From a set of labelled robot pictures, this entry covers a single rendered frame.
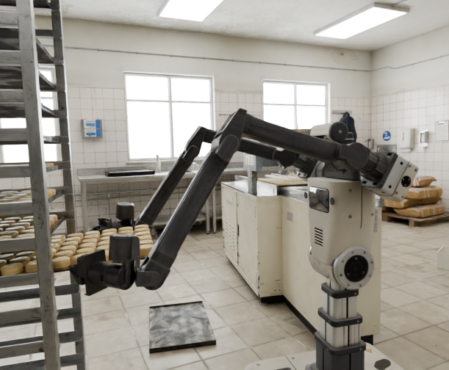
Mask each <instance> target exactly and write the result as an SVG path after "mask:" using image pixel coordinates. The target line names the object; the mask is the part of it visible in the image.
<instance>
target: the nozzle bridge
mask: <svg viewBox="0 0 449 370"><path fill-rule="evenodd" d="M243 155H244V170H247V171H248V193H249V194H251V195H257V173H256V172H260V171H271V170H295V167H294V166H290V167H287V168H286V169H283V168H282V167H283V166H282V167H279V165H278V164H277V163H275V162H274V161H272V160H269V159H264V158H262V157H258V156H254V155H251V154H247V153H243Z"/></svg>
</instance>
